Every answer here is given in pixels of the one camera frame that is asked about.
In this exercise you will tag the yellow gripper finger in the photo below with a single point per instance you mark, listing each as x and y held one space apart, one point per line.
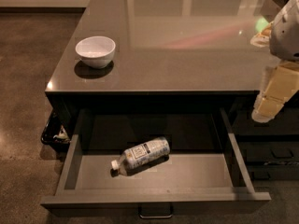
278 85
261 39

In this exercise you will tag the blue plastic water bottle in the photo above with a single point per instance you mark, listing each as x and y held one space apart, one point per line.
135 157

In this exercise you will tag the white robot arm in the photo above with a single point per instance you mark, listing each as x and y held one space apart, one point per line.
284 38

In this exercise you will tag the dark grey counter cabinet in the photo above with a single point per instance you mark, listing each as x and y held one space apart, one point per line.
178 56

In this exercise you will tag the grey open top drawer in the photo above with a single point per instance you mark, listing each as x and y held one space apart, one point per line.
204 172

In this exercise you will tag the white ceramic bowl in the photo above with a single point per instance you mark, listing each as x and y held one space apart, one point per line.
96 51

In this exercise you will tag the black trash bin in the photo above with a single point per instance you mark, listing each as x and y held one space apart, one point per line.
54 134

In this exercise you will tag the metal drawer handle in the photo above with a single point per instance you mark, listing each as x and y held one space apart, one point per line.
149 212

